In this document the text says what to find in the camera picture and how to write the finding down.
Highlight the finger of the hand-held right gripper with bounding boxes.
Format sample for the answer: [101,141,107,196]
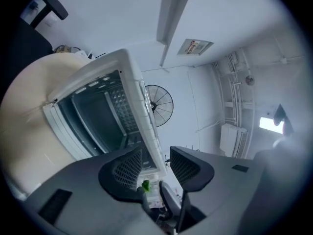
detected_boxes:
[158,181,182,220]

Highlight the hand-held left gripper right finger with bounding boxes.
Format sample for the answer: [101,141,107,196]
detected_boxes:
[170,145,266,235]

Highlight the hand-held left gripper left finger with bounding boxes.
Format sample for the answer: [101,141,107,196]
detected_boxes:
[23,145,170,235]

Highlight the white toaster oven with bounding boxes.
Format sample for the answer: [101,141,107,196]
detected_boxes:
[43,48,169,181]

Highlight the green plant in white pot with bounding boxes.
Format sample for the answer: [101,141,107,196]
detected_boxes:
[141,179,152,193]

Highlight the white air conditioner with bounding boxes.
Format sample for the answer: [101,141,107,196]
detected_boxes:
[219,123,249,158]

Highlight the white ceiling pipes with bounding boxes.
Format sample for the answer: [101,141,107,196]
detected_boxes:
[212,47,307,132]

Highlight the black standing fan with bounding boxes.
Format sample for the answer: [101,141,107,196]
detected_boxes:
[144,84,175,128]

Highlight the grey electrical panel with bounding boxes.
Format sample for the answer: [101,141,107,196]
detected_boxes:
[176,38,215,57]

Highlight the white router with black antennas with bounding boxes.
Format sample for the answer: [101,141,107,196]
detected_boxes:
[75,48,109,60]

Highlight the black mesh office chair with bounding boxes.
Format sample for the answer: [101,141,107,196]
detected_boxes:
[3,0,69,67]

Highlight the brown box of cables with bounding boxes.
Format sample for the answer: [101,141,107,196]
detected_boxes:
[52,45,74,55]

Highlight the white wall trunking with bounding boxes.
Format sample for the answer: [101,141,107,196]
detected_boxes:
[156,0,197,68]

